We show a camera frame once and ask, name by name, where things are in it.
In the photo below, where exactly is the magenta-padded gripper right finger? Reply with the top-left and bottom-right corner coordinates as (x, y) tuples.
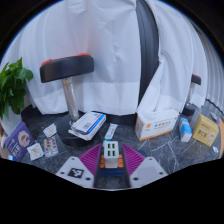
(121, 143), (168, 189)

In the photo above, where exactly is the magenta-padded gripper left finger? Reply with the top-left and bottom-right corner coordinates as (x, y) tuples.
(55, 143), (105, 189)

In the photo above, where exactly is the white multi-port charger block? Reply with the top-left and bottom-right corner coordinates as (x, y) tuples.
(103, 140), (120, 169)

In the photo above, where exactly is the blister pack of pills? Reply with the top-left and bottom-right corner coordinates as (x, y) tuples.
(43, 135), (60, 158)

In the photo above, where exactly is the blue and orange power strip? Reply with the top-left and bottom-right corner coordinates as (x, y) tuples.
(99, 151), (127, 178)

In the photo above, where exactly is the small white sachet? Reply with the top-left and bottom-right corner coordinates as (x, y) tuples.
(42, 123), (58, 138)
(26, 142), (45, 162)

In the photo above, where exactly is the white and blue medicine box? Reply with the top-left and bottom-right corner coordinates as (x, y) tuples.
(68, 111), (107, 142)

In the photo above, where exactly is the long white and orange box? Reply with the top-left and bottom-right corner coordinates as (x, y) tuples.
(134, 108), (180, 141)

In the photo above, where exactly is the white ointment tube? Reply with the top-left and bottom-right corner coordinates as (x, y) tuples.
(103, 122), (119, 141)

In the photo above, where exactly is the small blue and white box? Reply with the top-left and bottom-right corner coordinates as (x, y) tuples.
(178, 117), (193, 143)

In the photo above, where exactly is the purple printed box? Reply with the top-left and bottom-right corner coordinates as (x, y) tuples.
(4, 120), (35, 162)

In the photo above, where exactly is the yellow box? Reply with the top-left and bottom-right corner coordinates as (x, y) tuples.
(192, 113), (220, 148)

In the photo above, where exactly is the black bar stool red trim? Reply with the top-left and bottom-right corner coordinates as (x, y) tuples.
(181, 73), (203, 118)
(39, 53), (101, 148)

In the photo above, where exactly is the green leafy potted plant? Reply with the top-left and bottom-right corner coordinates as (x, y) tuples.
(0, 57), (35, 121)

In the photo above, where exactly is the white curtain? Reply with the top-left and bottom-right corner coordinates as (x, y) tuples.
(136, 0), (208, 115)
(0, 0), (148, 117)

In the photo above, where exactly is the grey pleated curtain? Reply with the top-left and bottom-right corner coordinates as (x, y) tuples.
(199, 29), (224, 113)

